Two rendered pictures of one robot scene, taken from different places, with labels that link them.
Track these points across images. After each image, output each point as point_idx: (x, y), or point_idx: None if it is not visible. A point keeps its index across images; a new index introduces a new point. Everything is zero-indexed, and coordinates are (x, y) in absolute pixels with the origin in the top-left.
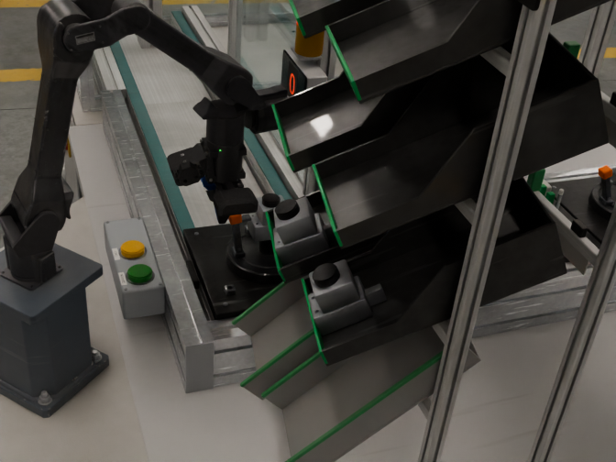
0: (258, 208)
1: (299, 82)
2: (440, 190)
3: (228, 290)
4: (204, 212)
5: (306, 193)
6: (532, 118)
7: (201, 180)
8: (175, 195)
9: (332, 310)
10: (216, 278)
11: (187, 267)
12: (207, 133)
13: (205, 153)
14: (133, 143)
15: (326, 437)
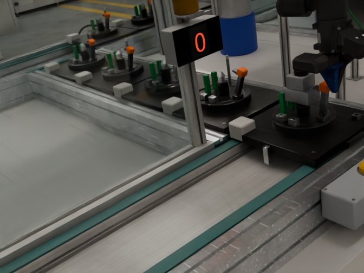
0: (309, 79)
1: (210, 28)
2: None
3: (359, 114)
4: (248, 199)
5: (204, 138)
6: None
7: (339, 65)
8: (259, 200)
9: None
10: (350, 127)
11: (352, 143)
12: (345, 10)
13: (353, 21)
14: (195, 261)
15: None
